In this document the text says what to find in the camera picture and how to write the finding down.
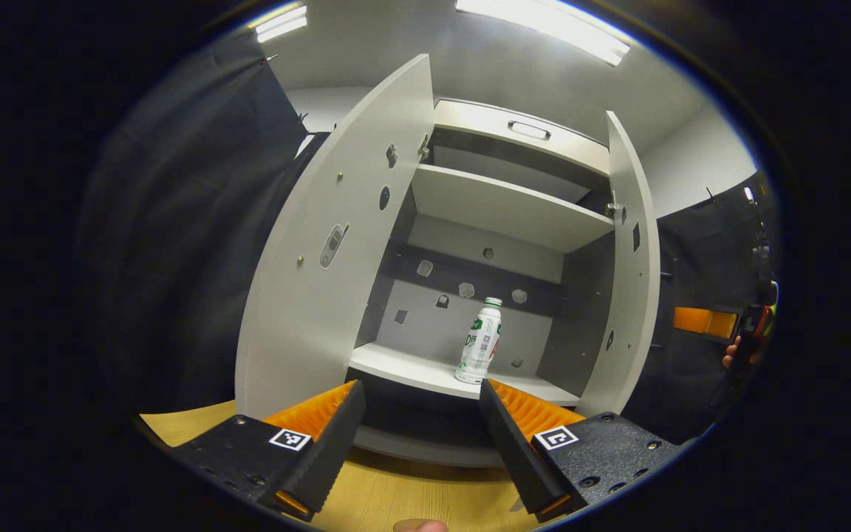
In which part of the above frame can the white bottle with green cap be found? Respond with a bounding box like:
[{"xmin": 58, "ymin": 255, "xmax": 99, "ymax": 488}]
[{"xmin": 455, "ymin": 297, "xmax": 503, "ymax": 385}]

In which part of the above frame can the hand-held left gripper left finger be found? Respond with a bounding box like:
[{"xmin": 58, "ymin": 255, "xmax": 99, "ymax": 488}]
[{"xmin": 167, "ymin": 379, "xmax": 367, "ymax": 522}]

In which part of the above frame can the black backdrop cloth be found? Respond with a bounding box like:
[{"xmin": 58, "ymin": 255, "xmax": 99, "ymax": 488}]
[
  {"xmin": 75, "ymin": 30, "xmax": 323, "ymax": 415},
  {"xmin": 621, "ymin": 170, "xmax": 781, "ymax": 444}
]

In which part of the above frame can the white cabinet door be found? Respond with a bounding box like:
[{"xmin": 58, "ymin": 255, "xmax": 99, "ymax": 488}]
[
  {"xmin": 236, "ymin": 53, "xmax": 435, "ymax": 420},
  {"xmin": 577, "ymin": 111, "xmax": 661, "ymax": 418}
]

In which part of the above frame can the white cabinet shelf board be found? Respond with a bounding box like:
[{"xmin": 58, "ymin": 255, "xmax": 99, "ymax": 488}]
[{"xmin": 411, "ymin": 164, "xmax": 615, "ymax": 254}]

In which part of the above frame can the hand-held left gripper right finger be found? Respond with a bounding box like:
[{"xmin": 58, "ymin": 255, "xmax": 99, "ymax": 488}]
[{"xmin": 479, "ymin": 378, "xmax": 685, "ymax": 524}]

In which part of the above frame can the long ceiling light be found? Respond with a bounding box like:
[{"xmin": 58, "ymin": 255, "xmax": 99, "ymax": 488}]
[
  {"xmin": 256, "ymin": 5, "xmax": 308, "ymax": 43},
  {"xmin": 455, "ymin": 0, "xmax": 631, "ymax": 67}
]

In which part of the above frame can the white cabinet bottom board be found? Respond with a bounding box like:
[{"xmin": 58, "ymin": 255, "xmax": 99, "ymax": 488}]
[{"xmin": 349, "ymin": 341, "xmax": 581, "ymax": 407}]

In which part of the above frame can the white and grey cabinet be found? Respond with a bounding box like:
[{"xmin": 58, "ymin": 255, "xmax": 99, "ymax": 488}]
[{"xmin": 348, "ymin": 98, "xmax": 618, "ymax": 470}]

